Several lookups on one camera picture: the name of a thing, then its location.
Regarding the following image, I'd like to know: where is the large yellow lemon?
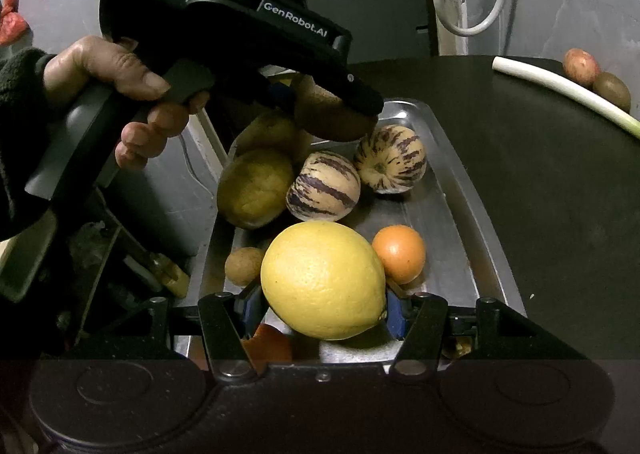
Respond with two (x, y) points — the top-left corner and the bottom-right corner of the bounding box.
(260, 220), (388, 341)

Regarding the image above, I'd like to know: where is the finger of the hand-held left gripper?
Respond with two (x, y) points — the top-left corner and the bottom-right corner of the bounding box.
(260, 51), (384, 118)
(257, 71), (296, 110)

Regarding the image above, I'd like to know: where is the person's left forearm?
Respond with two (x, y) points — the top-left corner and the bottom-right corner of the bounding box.
(0, 48), (66, 240)

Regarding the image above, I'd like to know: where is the small brown kiwi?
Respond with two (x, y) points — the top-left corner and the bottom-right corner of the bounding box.
(224, 247), (267, 287)

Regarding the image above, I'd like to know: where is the red apple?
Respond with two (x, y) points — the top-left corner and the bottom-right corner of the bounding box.
(562, 48), (602, 87)

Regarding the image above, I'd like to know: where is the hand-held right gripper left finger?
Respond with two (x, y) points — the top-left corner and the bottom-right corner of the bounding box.
(75, 284), (266, 382)

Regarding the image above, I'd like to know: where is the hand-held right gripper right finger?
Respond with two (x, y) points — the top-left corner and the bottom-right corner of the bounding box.
(385, 281), (588, 380)

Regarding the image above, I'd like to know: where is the metal tray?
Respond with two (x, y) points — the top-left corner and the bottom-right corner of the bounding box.
(172, 99), (528, 375)

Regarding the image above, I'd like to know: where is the orange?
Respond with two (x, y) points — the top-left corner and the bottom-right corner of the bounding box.
(371, 225), (427, 285)
(242, 323), (293, 366)

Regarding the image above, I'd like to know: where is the large brown kiwi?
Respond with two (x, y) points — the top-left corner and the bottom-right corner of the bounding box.
(292, 76), (379, 142)
(592, 71), (632, 114)

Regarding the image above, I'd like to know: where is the white green leek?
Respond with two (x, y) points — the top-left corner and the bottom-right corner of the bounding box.
(492, 55), (640, 140)

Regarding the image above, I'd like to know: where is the striped pepino melon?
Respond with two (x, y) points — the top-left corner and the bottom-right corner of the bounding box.
(286, 150), (362, 222)
(354, 124), (427, 195)

